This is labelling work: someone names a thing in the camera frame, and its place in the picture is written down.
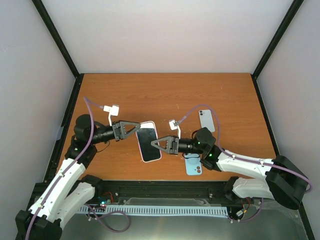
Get right small connector wires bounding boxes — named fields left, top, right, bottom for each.
left=234, top=197, right=253, bottom=220

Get light blue cable duct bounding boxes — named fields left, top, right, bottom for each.
left=76, top=204, right=229, bottom=217

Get purple cable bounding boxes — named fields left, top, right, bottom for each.
left=23, top=96, right=130, bottom=240
left=179, top=104, right=314, bottom=223

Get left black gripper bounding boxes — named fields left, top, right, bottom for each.
left=90, top=120, right=141, bottom=144

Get small circuit board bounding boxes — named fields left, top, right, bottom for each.
left=98, top=191, right=114, bottom=207

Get black aluminium frame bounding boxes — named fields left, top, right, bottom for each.
left=15, top=0, right=320, bottom=240

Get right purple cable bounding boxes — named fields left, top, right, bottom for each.
left=179, top=104, right=314, bottom=223

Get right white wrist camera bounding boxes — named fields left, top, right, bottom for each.
left=169, top=119, right=181, bottom=139

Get light blue phone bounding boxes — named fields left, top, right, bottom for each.
left=198, top=109, right=216, bottom=133

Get black screen phone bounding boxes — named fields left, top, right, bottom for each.
left=136, top=127, right=161, bottom=162

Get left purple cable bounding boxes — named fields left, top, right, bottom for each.
left=23, top=96, right=130, bottom=240

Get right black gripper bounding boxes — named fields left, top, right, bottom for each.
left=150, top=135, right=205, bottom=155

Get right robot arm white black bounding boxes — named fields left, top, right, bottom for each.
left=150, top=127, right=309, bottom=210

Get light blue phone case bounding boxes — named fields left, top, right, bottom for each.
left=182, top=153, right=203, bottom=176

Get beige phone case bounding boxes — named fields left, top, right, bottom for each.
left=135, top=120, right=163, bottom=164

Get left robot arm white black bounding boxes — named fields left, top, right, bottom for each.
left=15, top=114, right=141, bottom=240

